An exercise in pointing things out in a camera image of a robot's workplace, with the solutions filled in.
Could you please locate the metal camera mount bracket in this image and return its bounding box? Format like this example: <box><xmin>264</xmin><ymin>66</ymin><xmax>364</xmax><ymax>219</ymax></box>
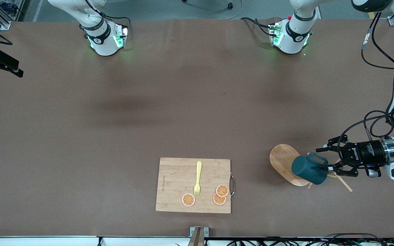
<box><xmin>187</xmin><ymin>227</ymin><xmax>209</xmax><ymax>246</ymax></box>

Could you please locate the teal cup yellow inside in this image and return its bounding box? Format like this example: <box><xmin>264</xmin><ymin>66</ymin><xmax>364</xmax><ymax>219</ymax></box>
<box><xmin>291</xmin><ymin>153</ymin><xmax>329</xmax><ymax>185</ymax></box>

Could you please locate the bamboo cutting board metal handle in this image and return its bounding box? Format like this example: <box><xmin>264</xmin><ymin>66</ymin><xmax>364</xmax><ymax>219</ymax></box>
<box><xmin>155</xmin><ymin>157</ymin><xmax>235</xmax><ymax>214</ymax></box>

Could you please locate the right arm base control box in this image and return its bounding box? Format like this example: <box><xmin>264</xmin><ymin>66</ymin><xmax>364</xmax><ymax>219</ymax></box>
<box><xmin>113</xmin><ymin>23</ymin><xmax>129</xmax><ymax>48</ymax></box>

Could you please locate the black cable bundle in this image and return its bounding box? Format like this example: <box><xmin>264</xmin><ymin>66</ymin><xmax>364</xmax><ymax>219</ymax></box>
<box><xmin>225</xmin><ymin>233</ymin><xmax>394</xmax><ymax>246</ymax></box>

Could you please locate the yellow plastic fork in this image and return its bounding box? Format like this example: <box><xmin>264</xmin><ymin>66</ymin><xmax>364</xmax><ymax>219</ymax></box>
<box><xmin>194</xmin><ymin>161</ymin><xmax>202</xmax><ymax>198</ymax></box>

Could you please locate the white floor cable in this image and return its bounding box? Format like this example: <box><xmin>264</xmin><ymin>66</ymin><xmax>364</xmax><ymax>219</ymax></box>
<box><xmin>226</xmin><ymin>0</ymin><xmax>244</xmax><ymax>20</ymax></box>

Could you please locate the black left base cable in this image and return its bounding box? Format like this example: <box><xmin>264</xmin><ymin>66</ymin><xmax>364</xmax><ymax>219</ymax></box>
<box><xmin>241</xmin><ymin>17</ymin><xmax>273</xmax><ymax>36</ymax></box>

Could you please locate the wooden mug tree rack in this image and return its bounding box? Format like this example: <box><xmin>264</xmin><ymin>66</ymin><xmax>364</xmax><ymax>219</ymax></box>
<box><xmin>269</xmin><ymin>144</ymin><xmax>353</xmax><ymax>192</ymax></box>

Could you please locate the left arm base control box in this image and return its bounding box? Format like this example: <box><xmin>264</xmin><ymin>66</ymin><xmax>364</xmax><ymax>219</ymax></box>
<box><xmin>269</xmin><ymin>22</ymin><xmax>285</xmax><ymax>46</ymax></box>

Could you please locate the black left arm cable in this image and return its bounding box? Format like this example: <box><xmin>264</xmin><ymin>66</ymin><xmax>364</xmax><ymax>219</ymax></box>
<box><xmin>337</xmin><ymin>12</ymin><xmax>394</xmax><ymax>151</ymax></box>

